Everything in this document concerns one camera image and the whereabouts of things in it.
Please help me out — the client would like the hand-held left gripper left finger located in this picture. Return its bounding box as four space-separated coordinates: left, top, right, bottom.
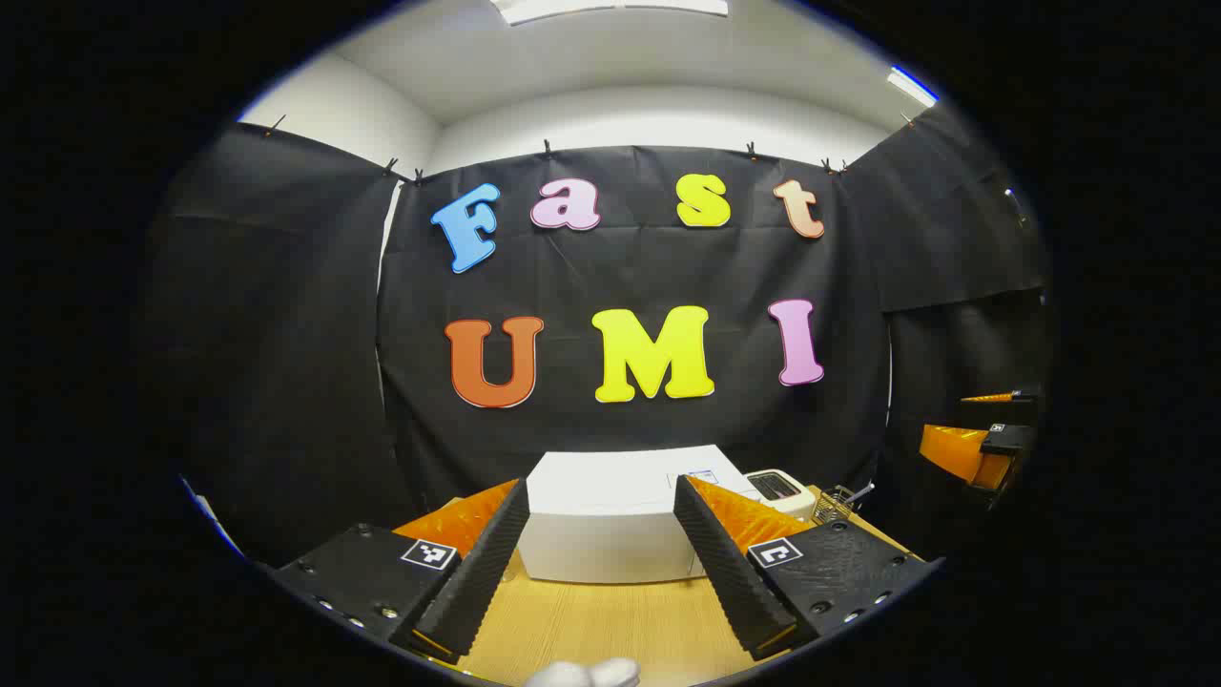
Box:
275 477 531 661

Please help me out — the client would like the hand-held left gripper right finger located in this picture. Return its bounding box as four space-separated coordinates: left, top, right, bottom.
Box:
673 473 947 662

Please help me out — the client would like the white microwave oven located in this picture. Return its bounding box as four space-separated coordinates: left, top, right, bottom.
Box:
518 445 764 585

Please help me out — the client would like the white toaster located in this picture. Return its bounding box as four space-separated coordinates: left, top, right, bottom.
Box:
744 468 817 522

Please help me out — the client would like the small ceiling light panel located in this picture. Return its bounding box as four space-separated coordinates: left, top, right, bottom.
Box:
886 65 942 108

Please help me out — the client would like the row of black cloth clips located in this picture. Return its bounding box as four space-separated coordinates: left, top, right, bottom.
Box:
270 113 917 184

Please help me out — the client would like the long ceiling light panel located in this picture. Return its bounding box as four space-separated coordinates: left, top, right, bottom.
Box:
490 0 732 27

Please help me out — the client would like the wire mesh utensil holder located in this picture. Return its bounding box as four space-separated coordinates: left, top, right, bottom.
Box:
811 482 876 527

